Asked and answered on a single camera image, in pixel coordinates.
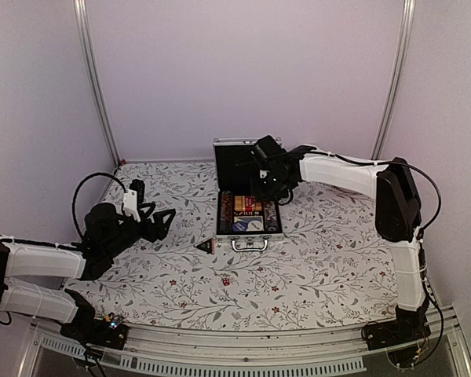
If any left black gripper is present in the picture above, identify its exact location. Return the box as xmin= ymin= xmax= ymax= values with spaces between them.
xmin=104 ymin=203 xmax=175 ymax=260

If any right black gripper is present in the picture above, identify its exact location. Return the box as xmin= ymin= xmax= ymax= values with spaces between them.
xmin=249 ymin=172 xmax=290 ymax=203

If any red playing card deck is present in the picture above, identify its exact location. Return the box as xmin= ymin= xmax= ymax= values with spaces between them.
xmin=234 ymin=196 xmax=263 ymax=212

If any aluminium poker case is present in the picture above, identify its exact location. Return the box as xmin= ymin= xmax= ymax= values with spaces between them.
xmin=213 ymin=138 xmax=283 ymax=253

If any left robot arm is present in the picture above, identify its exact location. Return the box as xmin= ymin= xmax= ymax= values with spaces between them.
xmin=0 ymin=203 xmax=176 ymax=341

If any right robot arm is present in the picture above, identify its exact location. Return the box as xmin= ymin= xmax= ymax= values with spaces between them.
xmin=250 ymin=137 xmax=430 ymax=342

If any right poker chip row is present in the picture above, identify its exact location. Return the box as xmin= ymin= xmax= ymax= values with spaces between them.
xmin=263 ymin=201 xmax=279 ymax=232

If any poker chip row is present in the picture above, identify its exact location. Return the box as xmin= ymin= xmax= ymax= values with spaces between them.
xmin=219 ymin=191 xmax=233 ymax=233
xmin=263 ymin=201 xmax=279 ymax=232

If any white dealer chip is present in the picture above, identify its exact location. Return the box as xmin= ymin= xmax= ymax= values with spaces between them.
xmin=247 ymin=220 xmax=264 ymax=232

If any blue playing card deck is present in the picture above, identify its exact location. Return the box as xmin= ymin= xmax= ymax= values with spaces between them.
xmin=234 ymin=215 xmax=264 ymax=223

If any triangular all in button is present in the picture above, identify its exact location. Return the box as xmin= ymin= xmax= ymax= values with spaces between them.
xmin=195 ymin=238 xmax=215 ymax=254

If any blue small blind chip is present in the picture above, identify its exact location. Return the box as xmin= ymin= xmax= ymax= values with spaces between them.
xmin=232 ymin=221 xmax=248 ymax=232

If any left poker chip row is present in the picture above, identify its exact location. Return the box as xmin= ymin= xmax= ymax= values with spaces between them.
xmin=219 ymin=191 xmax=233 ymax=233

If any floral table cloth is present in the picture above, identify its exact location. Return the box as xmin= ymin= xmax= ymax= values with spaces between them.
xmin=66 ymin=162 xmax=398 ymax=331

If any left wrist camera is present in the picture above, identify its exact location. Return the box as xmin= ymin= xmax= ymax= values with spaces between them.
xmin=122 ymin=179 xmax=145 ymax=222

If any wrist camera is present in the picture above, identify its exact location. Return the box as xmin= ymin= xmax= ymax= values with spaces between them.
xmin=122 ymin=179 xmax=145 ymax=222
xmin=251 ymin=135 xmax=282 ymax=178

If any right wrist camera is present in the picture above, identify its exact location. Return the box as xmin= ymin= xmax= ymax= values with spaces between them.
xmin=251 ymin=135 xmax=282 ymax=178

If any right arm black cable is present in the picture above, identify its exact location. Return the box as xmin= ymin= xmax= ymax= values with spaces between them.
xmin=313 ymin=148 xmax=445 ymax=366

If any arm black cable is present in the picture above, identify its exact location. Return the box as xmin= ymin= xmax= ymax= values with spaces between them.
xmin=313 ymin=148 xmax=445 ymax=366
xmin=72 ymin=170 xmax=129 ymax=240

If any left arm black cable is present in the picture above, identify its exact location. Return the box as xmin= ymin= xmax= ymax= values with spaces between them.
xmin=72 ymin=170 xmax=129 ymax=240

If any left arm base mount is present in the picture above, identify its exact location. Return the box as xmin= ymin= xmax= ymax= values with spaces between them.
xmin=60 ymin=312 xmax=129 ymax=350

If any front aluminium rail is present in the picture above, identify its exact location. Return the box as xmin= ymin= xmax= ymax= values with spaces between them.
xmin=19 ymin=306 xmax=471 ymax=376

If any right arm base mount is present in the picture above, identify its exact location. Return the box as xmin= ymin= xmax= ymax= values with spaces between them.
xmin=361 ymin=308 xmax=431 ymax=350

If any right aluminium frame post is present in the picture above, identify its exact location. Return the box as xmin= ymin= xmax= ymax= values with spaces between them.
xmin=371 ymin=0 xmax=416 ymax=159

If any aluminium frame post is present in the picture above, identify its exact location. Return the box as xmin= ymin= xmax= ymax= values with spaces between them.
xmin=371 ymin=0 xmax=416 ymax=159
xmin=73 ymin=0 xmax=121 ymax=167

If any left aluminium frame post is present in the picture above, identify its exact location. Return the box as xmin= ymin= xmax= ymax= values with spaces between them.
xmin=73 ymin=0 xmax=121 ymax=167

